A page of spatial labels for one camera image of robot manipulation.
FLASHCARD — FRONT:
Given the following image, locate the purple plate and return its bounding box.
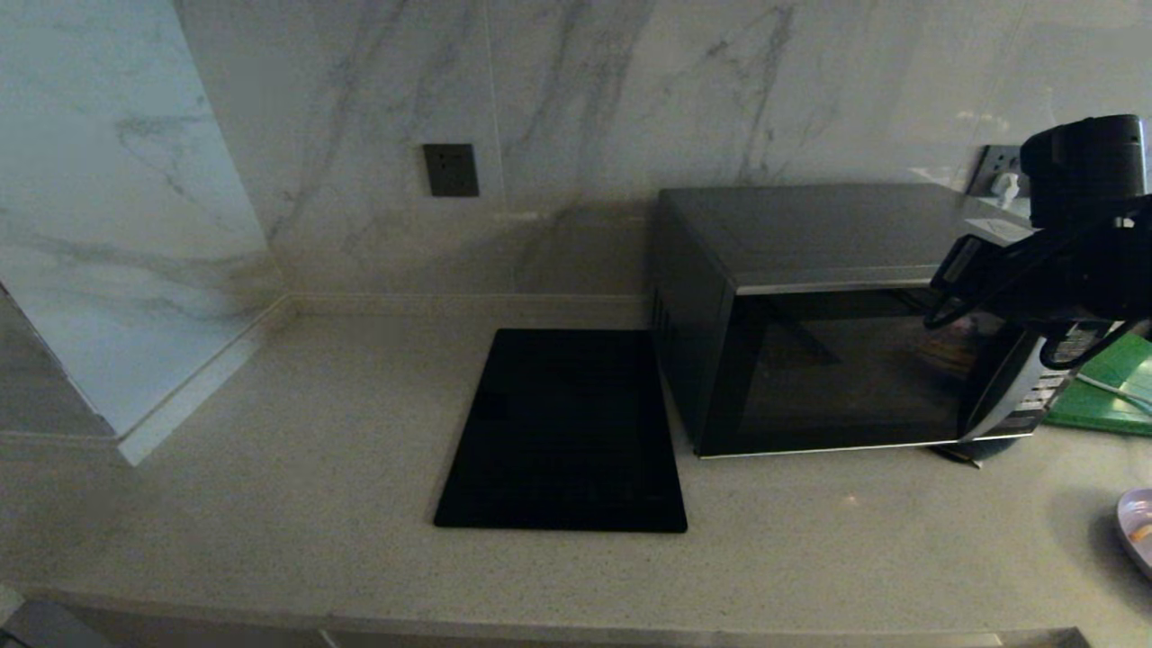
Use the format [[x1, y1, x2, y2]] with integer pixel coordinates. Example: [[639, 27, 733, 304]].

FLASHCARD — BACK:
[[1116, 489, 1152, 580]]

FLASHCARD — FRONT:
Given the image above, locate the silver black microwave oven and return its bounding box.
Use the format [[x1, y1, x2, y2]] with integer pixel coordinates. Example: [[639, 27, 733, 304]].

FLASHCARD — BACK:
[[652, 184, 1085, 460]]

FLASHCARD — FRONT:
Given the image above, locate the green cutting board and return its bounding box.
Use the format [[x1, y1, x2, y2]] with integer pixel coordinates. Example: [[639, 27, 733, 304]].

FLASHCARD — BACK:
[[1044, 335, 1152, 439]]

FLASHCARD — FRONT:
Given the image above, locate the black glass induction cooktop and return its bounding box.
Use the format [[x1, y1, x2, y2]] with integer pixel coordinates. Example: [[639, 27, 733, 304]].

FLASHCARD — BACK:
[[435, 328, 689, 534]]

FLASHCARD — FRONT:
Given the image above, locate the grey double wall socket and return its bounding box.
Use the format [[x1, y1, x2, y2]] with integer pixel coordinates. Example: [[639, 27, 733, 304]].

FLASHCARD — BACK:
[[970, 144, 1029, 199]]

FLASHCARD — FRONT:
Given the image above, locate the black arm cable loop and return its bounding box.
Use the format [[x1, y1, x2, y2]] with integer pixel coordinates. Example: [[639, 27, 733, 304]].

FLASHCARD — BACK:
[[1038, 319, 1152, 372]]

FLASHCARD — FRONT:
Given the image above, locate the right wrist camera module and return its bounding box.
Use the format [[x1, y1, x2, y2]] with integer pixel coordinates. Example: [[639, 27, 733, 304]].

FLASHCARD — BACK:
[[1020, 114, 1150, 228]]

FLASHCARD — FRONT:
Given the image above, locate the white cable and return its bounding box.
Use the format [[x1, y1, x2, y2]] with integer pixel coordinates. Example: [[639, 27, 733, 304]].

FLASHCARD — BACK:
[[1075, 373, 1152, 417]]

